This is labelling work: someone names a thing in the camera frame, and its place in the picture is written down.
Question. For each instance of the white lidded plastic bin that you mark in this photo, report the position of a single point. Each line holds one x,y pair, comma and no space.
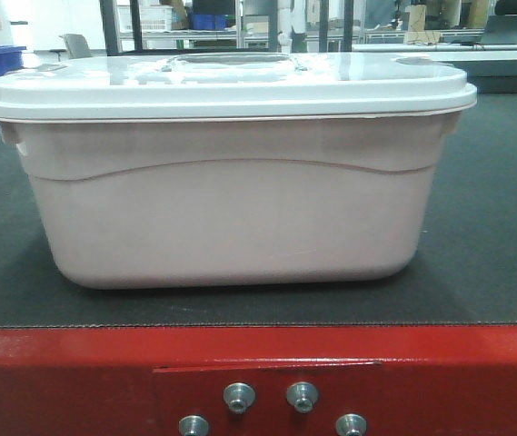
232,168

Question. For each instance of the silver bolt upper left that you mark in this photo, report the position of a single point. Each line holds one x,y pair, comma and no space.
239,397

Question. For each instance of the silver bolt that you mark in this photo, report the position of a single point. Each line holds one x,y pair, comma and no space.
302,396
351,424
239,397
193,425

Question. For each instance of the silver bolt upper right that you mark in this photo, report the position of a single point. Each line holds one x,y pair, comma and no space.
302,396

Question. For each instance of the silver bolt lower left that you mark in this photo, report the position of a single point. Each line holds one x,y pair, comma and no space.
193,425

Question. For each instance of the silver bolt lower right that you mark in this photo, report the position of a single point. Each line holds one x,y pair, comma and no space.
351,424

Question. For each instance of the grey office chair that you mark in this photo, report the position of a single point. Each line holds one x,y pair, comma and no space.
76,46

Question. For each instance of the background white table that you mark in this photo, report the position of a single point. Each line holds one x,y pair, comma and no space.
492,68

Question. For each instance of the red metal frame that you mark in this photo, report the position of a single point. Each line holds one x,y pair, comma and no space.
435,380

